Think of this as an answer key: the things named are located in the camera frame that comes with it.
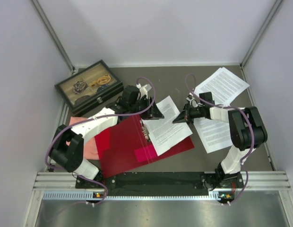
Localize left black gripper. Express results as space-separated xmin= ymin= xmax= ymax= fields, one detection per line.
xmin=129 ymin=96 xmax=164 ymax=120

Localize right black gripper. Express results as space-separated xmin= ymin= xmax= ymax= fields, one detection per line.
xmin=172 ymin=103 xmax=205 ymax=125

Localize metal folder clip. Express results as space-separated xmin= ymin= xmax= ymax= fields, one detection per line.
xmin=139 ymin=120 xmax=151 ymax=142

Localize single printed paper sheet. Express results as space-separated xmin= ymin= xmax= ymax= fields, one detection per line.
xmin=193 ymin=118 xmax=232 ymax=154

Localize red plastic folder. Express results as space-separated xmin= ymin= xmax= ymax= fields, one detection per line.
xmin=94 ymin=115 xmax=194 ymax=178

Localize stack of printed papers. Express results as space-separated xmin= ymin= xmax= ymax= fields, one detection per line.
xmin=194 ymin=67 xmax=249 ymax=105

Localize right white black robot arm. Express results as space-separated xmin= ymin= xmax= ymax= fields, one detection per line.
xmin=173 ymin=92 xmax=268 ymax=187

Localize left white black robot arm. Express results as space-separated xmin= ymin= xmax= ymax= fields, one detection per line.
xmin=45 ymin=84 xmax=164 ymax=188

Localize yellow rubber bands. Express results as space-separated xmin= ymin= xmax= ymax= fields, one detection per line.
xmin=89 ymin=74 xmax=111 ymax=87

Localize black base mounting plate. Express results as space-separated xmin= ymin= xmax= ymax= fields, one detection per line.
xmin=75 ymin=171 xmax=246 ymax=196

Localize black glass-lid display box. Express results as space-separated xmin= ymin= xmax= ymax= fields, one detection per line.
xmin=55 ymin=60 xmax=124 ymax=116

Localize pink folded cloth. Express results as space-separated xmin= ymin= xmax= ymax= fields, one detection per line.
xmin=69 ymin=117 xmax=99 ymax=160

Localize dark patterned fabric item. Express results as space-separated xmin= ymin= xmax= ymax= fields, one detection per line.
xmin=73 ymin=81 xmax=88 ymax=94

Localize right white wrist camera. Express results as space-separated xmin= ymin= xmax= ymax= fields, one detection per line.
xmin=187 ymin=93 xmax=198 ymax=107

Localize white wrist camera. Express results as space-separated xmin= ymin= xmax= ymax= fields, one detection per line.
xmin=136 ymin=83 xmax=152 ymax=98
xmin=187 ymin=93 xmax=198 ymax=107

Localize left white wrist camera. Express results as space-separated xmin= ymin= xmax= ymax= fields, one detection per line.
xmin=136 ymin=83 xmax=152 ymax=98

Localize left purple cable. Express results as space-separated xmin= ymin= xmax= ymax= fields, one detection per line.
xmin=44 ymin=77 xmax=157 ymax=206

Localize purple cable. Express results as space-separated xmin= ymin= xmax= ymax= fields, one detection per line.
xmin=185 ymin=73 xmax=256 ymax=206
xmin=44 ymin=77 xmax=157 ymax=206

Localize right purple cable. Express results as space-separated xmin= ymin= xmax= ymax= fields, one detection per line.
xmin=185 ymin=73 xmax=256 ymax=206

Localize grey slotted cable duct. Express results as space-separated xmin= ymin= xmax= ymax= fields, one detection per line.
xmin=43 ymin=191 xmax=221 ymax=201

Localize aluminium frame rail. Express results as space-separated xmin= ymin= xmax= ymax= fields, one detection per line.
xmin=33 ymin=171 xmax=291 ymax=200

